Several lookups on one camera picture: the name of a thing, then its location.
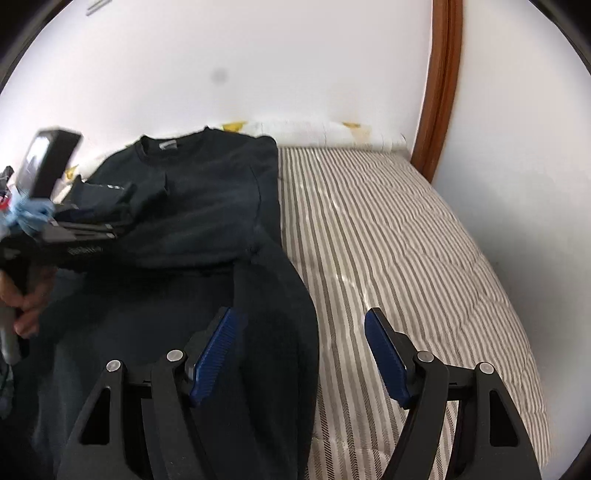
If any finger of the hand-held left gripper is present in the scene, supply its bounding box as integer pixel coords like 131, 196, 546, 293
69, 182, 138, 217
46, 218, 118, 243

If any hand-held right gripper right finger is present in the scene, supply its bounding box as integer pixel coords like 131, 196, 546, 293
364, 307, 542, 480

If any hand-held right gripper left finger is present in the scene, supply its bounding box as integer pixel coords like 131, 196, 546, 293
54, 305, 247, 480

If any black sweatshirt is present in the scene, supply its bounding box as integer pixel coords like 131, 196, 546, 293
0, 126, 320, 480

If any person's left hand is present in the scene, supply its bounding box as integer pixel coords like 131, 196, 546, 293
0, 268, 58, 337

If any light blue cloth strip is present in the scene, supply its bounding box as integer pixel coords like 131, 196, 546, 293
8, 196, 55, 237

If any striped mattress pad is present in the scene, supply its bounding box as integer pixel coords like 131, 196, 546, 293
276, 144, 552, 480

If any rolled white yellow-print bedding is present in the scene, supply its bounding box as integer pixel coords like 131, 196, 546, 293
217, 119, 409, 148

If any brown wooden door frame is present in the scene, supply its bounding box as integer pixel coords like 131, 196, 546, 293
410, 0, 464, 185

